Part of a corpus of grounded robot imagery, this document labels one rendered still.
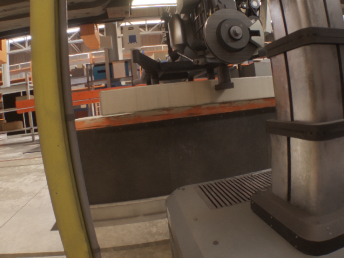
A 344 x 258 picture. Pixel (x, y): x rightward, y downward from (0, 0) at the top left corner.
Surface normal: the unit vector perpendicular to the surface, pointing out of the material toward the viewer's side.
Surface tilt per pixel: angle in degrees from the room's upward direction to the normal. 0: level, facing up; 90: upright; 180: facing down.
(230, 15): 90
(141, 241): 0
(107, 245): 0
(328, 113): 90
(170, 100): 90
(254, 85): 90
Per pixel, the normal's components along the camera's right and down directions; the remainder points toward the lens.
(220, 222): -0.11, -0.99
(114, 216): 0.15, 0.04
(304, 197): -0.99, 0.12
